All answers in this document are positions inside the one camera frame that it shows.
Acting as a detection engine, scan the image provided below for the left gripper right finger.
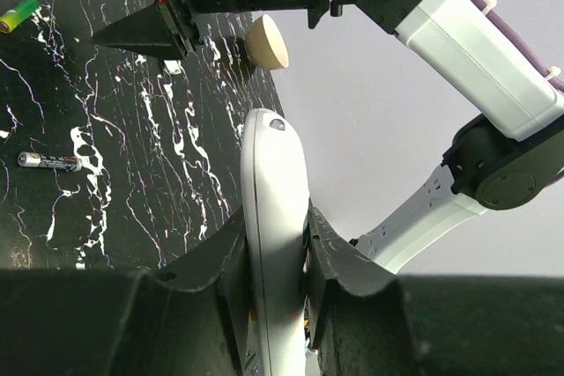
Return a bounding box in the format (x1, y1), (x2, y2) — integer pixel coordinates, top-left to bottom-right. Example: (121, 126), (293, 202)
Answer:
(308, 208), (563, 375)

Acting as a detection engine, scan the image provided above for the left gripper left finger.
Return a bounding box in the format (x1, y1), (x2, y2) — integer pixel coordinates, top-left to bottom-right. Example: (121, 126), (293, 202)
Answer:
(1, 211), (249, 375)

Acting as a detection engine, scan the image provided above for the white battery cover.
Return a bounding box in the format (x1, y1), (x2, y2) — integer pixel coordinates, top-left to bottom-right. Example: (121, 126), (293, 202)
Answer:
(163, 61), (183, 75)

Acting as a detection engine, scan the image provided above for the green yellow battery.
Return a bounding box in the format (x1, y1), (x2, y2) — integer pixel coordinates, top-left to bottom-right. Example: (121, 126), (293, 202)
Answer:
(0, 0), (40, 33)

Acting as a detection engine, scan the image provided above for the white remote control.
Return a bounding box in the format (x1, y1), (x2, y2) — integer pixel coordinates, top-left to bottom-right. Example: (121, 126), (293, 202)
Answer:
(241, 108), (310, 375)

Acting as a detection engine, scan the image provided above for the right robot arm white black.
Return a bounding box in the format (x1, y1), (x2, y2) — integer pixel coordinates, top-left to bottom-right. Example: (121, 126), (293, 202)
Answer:
(92, 0), (563, 272)

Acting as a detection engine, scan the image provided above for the cream white bowl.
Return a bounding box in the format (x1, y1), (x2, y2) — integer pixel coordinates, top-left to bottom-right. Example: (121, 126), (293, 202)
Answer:
(244, 14), (289, 70)

